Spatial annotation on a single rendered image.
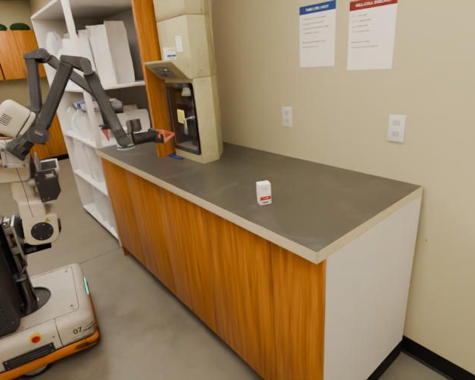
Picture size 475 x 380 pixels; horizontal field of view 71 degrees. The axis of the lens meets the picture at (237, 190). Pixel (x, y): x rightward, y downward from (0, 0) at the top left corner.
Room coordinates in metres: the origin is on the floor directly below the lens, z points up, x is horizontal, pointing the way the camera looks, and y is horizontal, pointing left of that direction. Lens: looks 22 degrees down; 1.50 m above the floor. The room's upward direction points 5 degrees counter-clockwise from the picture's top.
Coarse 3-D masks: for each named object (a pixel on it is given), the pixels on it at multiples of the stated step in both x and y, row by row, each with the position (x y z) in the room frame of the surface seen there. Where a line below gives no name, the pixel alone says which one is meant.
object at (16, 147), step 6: (18, 138) 1.50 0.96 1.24; (6, 144) 1.52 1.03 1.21; (12, 144) 1.48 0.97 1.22; (18, 144) 1.47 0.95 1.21; (24, 144) 1.49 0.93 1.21; (30, 144) 1.51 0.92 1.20; (6, 150) 1.43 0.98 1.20; (12, 150) 1.44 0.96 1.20; (18, 150) 1.47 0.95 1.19; (24, 150) 1.48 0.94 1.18; (18, 156) 1.45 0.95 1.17; (24, 156) 1.50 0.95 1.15
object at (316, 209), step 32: (128, 160) 2.07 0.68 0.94; (160, 160) 2.01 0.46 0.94; (224, 160) 1.89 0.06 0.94; (256, 160) 1.84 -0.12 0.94; (288, 160) 1.79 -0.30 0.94; (192, 192) 1.42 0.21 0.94; (224, 192) 1.38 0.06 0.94; (256, 192) 1.35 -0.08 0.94; (288, 192) 1.32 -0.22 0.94; (320, 192) 1.29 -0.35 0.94; (352, 192) 1.27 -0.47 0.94; (384, 192) 1.24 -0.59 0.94; (416, 192) 1.24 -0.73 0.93; (256, 224) 1.06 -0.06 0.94; (288, 224) 1.04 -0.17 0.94; (320, 224) 1.02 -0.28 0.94; (352, 224) 1.00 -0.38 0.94; (320, 256) 0.85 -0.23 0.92
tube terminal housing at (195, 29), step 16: (192, 16) 1.87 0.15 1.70; (160, 32) 2.08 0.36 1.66; (176, 32) 1.93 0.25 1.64; (192, 32) 1.87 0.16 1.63; (208, 32) 1.99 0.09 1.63; (160, 48) 2.10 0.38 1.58; (192, 48) 1.86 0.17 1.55; (208, 48) 1.94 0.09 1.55; (192, 64) 1.85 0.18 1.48; (208, 64) 1.91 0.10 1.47; (176, 80) 1.99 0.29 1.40; (192, 80) 1.86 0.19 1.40; (208, 80) 1.91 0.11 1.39; (208, 96) 1.90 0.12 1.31; (208, 112) 1.89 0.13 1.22; (208, 128) 1.88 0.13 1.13; (208, 144) 1.88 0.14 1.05; (192, 160) 1.94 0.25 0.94; (208, 160) 1.87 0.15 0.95
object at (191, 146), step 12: (168, 84) 2.05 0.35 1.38; (180, 84) 1.94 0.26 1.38; (168, 96) 2.06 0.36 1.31; (180, 96) 1.95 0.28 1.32; (192, 96) 1.85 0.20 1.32; (180, 108) 1.96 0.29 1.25; (192, 108) 1.86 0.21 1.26; (192, 120) 1.87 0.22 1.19; (180, 132) 2.00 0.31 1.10; (192, 132) 1.89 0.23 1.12; (180, 144) 2.01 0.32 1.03; (192, 144) 1.90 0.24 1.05
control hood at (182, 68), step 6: (162, 60) 1.86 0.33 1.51; (168, 60) 1.80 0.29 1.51; (174, 60) 1.79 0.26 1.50; (180, 60) 1.81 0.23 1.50; (186, 60) 1.83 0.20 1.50; (150, 66) 2.00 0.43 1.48; (156, 66) 1.95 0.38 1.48; (162, 66) 1.90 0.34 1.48; (168, 66) 1.85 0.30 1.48; (174, 66) 1.81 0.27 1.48; (180, 66) 1.81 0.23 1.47; (186, 66) 1.83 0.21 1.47; (174, 72) 1.88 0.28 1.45; (180, 72) 1.83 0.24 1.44; (186, 72) 1.83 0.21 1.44; (162, 78) 2.06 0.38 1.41; (168, 78) 2.00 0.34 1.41; (174, 78) 1.96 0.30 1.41; (180, 78) 1.91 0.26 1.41; (186, 78) 1.86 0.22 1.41
